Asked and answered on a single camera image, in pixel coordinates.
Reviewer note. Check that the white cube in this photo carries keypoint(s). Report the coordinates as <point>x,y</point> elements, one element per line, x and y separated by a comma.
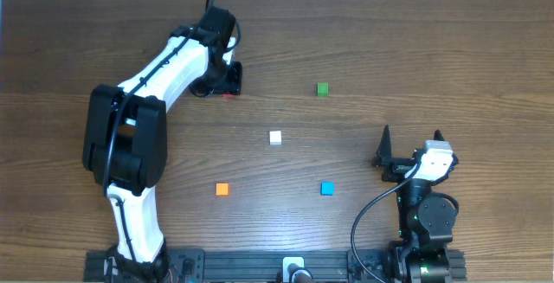
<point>275,137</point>

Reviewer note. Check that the green cube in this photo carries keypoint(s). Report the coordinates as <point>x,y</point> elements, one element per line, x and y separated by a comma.
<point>322,89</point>

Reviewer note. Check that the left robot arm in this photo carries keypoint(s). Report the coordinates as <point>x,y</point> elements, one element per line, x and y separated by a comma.
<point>182,68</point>

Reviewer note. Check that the blue cube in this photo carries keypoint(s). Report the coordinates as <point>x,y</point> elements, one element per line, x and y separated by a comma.
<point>327,188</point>

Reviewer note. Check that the orange cube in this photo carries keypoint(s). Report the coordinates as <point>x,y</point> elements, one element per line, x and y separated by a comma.
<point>222,189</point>

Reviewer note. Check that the mounting rail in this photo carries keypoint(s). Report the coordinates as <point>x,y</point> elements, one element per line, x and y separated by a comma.
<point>251,266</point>

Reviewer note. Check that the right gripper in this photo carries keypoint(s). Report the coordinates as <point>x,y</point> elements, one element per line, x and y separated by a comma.
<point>398,170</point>

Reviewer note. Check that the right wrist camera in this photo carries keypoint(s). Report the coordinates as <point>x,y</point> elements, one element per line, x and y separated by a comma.
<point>435,159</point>

